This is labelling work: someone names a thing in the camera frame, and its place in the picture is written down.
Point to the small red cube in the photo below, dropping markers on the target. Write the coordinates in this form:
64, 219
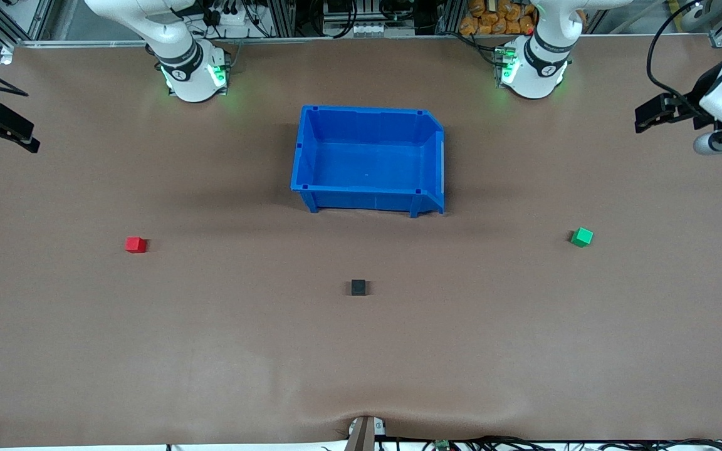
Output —
136, 245

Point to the grey electronics box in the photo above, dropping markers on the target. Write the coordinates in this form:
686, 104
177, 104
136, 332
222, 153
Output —
367, 25

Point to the brown camera mount bracket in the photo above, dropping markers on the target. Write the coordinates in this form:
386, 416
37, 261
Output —
361, 435

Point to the small green cube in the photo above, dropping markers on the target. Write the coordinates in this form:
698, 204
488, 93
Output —
582, 237

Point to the orange snack bags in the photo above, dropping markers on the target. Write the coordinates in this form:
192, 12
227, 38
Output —
492, 22

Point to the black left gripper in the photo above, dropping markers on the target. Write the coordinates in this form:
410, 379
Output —
692, 102

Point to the small black cube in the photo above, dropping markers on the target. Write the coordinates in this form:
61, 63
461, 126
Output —
358, 287

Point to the grey round fitting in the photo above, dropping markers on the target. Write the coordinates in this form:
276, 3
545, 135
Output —
694, 17

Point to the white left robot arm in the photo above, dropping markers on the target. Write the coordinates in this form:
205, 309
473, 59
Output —
536, 75

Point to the aluminium frame post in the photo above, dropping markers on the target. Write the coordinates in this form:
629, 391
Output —
449, 15
281, 17

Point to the blue plastic storage bin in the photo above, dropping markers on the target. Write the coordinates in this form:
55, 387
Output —
367, 163

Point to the white corner bracket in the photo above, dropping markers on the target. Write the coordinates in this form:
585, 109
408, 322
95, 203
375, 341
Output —
6, 56

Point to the white power strip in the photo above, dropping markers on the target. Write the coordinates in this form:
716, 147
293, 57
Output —
235, 19

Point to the small green circuit board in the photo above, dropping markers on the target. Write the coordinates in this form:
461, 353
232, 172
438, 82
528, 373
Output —
441, 445

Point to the aluminium table edge rail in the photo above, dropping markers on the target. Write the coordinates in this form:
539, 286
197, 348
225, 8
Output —
336, 40

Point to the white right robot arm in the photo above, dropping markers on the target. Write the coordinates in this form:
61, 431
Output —
192, 81

